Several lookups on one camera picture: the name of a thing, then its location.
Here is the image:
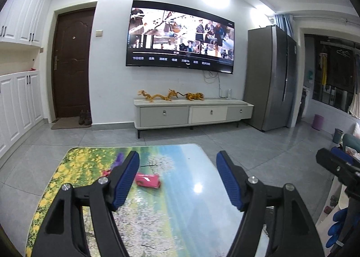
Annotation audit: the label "blue white gloved right hand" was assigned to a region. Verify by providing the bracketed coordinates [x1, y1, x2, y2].
[325, 208, 359, 248]

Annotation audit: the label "purple small waste bin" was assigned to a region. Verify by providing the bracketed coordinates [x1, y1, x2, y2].
[311, 114, 325, 131]

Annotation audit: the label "red white crumpled wrapper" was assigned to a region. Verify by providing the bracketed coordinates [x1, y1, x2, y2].
[101, 170, 111, 176]

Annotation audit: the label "purple crumpled paper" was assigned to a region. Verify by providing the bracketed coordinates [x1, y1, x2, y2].
[111, 153, 124, 169]

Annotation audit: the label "grey double door refrigerator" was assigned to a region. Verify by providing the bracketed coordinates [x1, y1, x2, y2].
[243, 25, 297, 131]

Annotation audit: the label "pink tissue packet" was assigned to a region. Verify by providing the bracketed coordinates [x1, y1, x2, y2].
[135, 173, 161, 189]

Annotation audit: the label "brown door mat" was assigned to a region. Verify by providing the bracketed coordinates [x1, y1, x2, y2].
[51, 117, 92, 130]

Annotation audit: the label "flower landscape table cover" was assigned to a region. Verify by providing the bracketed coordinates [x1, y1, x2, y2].
[26, 144, 242, 256]

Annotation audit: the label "pair of dark shoes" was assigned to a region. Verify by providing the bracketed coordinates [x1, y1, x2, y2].
[78, 110, 92, 126]

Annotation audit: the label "white tv cabinet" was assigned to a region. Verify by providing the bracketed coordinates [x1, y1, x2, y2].
[134, 99, 254, 135]

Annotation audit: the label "small golden figurine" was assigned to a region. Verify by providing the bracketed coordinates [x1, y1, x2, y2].
[185, 92, 204, 101]

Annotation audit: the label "golden dragon figurine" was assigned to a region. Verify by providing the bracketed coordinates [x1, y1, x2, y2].
[137, 89, 178, 102]

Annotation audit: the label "dark brown entrance door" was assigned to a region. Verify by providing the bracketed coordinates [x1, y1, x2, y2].
[52, 7, 95, 118]

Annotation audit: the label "curved wall television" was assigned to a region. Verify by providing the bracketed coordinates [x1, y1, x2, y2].
[126, 0, 235, 74]

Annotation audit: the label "white wall cabinets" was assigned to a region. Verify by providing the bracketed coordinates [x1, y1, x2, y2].
[1, 0, 51, 155]

